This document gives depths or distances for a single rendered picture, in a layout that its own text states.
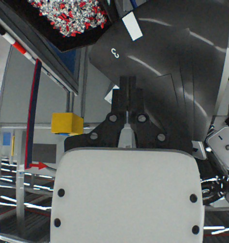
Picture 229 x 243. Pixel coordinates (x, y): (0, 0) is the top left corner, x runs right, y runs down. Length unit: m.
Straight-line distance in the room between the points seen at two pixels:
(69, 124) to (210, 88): 0.54
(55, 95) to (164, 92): 1.13
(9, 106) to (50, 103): 0.43
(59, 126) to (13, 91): 0.99
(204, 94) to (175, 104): 0.05
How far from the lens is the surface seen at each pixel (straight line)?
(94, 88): 1.18
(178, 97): 0.22
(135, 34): 0.21
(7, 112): 1.55
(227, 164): 0.39
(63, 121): 0.64
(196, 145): 0.30
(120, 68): 0.25
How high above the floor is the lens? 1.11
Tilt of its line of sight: 8 degrees down
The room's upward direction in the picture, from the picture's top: 180 degrees counter-clockwise
